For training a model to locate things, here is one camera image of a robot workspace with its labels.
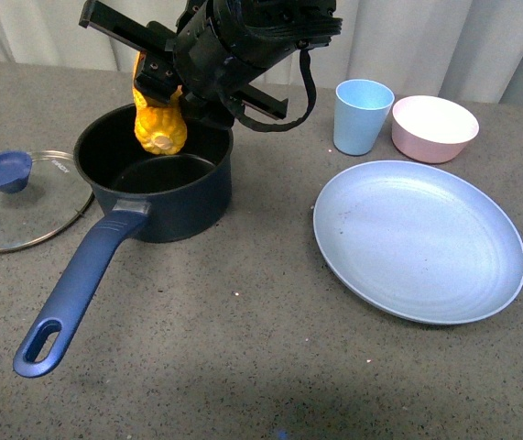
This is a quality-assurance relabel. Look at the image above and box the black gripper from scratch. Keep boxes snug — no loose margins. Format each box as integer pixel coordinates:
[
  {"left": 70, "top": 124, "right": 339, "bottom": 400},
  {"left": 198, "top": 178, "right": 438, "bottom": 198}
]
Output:
[{"left": 79, "top": 0, "right": 342, "bottom": 130}]

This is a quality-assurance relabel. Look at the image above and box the yellow corn cob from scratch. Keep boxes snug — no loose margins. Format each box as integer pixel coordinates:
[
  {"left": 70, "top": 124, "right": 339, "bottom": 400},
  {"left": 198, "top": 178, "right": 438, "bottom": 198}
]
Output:
[{"left": 131, "top": 49, "right": 189, "bottom": 156}]

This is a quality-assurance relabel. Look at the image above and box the glass pot lid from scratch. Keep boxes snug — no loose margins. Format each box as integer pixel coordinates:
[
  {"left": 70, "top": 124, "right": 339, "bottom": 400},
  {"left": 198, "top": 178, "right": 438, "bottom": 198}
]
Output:
[{"left": 0, "top": 150, "right": 93, "bottom": 253}]

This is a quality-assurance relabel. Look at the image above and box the dark blue saucepan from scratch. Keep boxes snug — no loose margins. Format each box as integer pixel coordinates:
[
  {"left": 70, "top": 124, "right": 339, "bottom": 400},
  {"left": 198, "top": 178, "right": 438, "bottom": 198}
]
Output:
[{"left": 13, "top": 104, "right": 233, "bottom": 378}]

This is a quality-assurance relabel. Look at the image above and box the light blue cup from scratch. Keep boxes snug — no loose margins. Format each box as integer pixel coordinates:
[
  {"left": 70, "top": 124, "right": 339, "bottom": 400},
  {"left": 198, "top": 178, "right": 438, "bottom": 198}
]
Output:
[{"left": 333, "top": 79, "right": 395, "bottom": 156}]

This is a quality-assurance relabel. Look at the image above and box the pink bowl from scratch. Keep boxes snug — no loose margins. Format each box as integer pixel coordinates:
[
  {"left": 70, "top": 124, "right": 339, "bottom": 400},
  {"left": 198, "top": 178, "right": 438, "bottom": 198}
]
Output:
[{"left": 391, "top": 95, "right": 480, "bottom": 164}]

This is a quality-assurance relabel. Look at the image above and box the light blue plate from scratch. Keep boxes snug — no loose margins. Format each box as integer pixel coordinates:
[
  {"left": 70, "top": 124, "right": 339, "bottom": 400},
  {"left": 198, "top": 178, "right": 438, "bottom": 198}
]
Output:
[{"left": 313, "top": 160, "right": 523, "bottom": 325}]

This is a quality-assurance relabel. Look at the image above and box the grey curtain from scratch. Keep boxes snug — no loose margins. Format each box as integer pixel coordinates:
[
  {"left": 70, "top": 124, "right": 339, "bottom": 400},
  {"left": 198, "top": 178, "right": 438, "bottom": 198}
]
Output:
[{"left": 0, "top": 1, "right": 523, "bottom": 105}]

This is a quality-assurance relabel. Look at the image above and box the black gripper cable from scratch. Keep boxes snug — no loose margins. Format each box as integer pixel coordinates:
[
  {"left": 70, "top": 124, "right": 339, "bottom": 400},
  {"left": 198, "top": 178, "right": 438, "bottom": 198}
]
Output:
[{"left": 233, "top": 48, "right": 318, "bottom": 133}]

